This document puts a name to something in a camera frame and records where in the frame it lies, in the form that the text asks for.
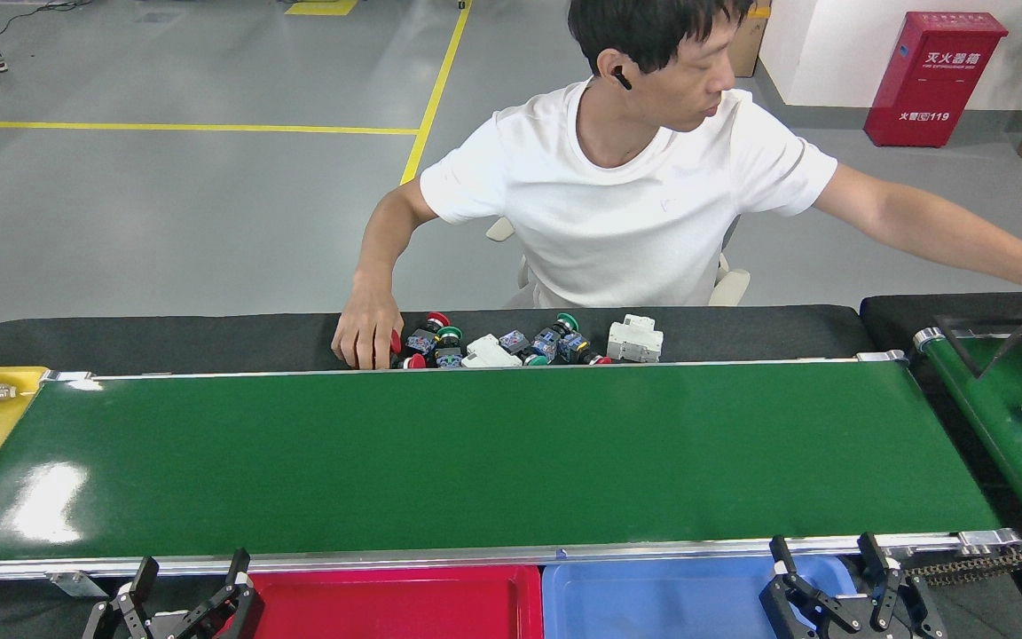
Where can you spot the long green conveyor belt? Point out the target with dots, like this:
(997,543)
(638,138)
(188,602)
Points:
(475,453)

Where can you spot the short green conveyor belt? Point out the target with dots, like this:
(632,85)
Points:
(1008,426)

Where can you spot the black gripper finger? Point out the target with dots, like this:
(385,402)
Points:
(125,612)
(906,612)
(231,608)
(795,608)

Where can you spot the person's right hand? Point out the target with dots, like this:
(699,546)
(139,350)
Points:
(367,330)

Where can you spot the thin black rod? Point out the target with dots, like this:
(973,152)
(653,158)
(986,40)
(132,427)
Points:
(955,346)

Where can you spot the blue plastic bin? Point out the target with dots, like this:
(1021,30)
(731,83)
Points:
(653,603)

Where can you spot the green push button switch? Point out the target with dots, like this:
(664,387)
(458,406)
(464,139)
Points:
(549,342)
(449,355)
(515,343)

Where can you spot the person's right forearm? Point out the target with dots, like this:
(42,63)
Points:
(376,257)

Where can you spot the person's left forearm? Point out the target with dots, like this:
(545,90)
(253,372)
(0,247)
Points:
(990,244)

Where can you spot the black earbud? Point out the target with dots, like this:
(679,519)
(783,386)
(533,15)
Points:
(622,80)

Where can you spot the red fire extinguisher cabinet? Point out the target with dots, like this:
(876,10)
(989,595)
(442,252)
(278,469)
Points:
(928,89)

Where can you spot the cardboard box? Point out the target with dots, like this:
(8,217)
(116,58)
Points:
(746,44)

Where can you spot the person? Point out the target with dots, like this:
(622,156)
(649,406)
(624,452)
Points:
(617,204)

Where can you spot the red plastic tray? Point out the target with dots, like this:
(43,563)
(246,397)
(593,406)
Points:
(387,608)

